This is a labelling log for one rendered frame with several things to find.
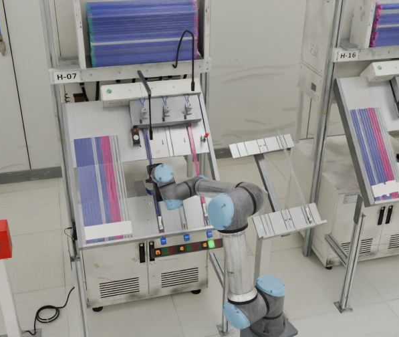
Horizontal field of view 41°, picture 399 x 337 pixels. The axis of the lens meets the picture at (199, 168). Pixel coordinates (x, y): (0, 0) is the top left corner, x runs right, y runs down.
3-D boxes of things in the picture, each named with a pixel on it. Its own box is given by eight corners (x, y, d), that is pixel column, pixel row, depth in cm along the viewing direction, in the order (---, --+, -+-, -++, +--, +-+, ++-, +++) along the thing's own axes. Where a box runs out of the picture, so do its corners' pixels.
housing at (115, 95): (196, 103, 276) (202, 91, 263) (101, 112, 265) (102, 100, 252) (194, 89, 278) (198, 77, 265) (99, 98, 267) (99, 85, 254)
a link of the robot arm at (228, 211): (271, 320, 205) (254, 188, 189) (242, 338, 196) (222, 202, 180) (250, 309, 214) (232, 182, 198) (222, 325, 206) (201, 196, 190)
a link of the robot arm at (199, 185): (275, 178, 195) (196, 169, 234) (252, 187, 189) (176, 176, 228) (280, 207, 198) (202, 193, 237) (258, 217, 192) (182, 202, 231)
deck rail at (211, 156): (226, 228, 256) (229, 225, 251) (222, 229, 256) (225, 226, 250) (199, 95, 277) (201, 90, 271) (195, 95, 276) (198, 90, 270)
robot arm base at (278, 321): (293, 329, 216) (295, 311, 211) (262, 344, 210) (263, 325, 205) (271, 307, 228) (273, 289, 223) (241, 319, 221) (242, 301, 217)
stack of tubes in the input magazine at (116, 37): (198, 59, 256) (198, 2, 243) (91, 67, 244) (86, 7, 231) (192, 52, 266) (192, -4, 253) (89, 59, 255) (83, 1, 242)
